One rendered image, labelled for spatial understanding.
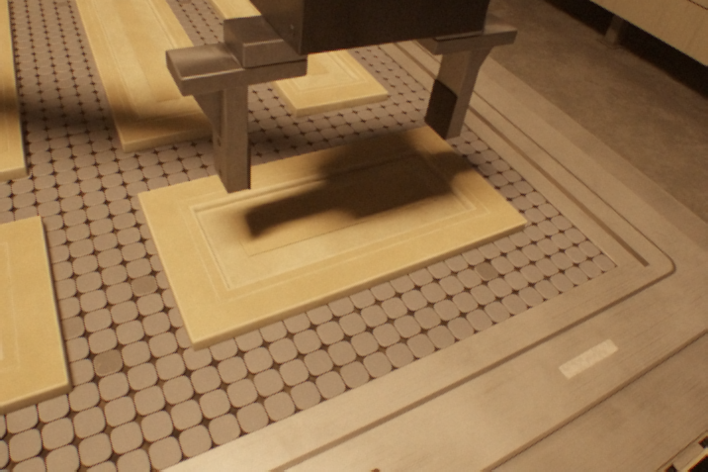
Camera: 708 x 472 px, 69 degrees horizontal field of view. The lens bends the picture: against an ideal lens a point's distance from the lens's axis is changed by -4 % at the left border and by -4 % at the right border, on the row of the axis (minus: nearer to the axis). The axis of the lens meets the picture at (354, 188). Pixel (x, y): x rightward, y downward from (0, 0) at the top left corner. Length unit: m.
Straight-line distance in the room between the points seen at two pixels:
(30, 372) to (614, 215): 0.83
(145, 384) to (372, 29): 0.43
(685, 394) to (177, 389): 0.61
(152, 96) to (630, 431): 0.86
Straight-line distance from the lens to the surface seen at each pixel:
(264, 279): 0.67
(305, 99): 0.98
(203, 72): 0.53
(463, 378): 0.65
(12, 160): 0.90
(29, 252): 0.75
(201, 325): 0.64
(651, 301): 0.85
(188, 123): 0.92
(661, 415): 0.77
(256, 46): 0.53
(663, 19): 3.76
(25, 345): 0.67
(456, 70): 0.72
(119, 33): 1.23
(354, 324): 0.66
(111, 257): 0.74
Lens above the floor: 1.41
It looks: 41 degrees down
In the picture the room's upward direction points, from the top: 9 degrees clockwise
